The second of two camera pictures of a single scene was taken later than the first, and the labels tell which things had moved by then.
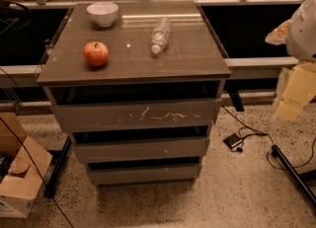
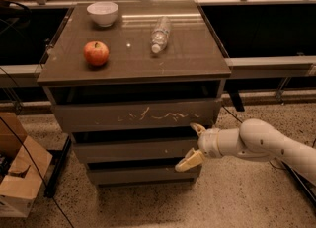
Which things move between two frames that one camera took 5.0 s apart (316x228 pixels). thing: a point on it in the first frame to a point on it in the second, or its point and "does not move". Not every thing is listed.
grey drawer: (175, 148) does not move
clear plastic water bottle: (159, 36) does not move
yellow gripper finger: (278, 37) to (197, 128)
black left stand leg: (58, 162) does not move
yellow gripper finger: (294, 87) to (194, 158)
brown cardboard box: (23, 168) does not move
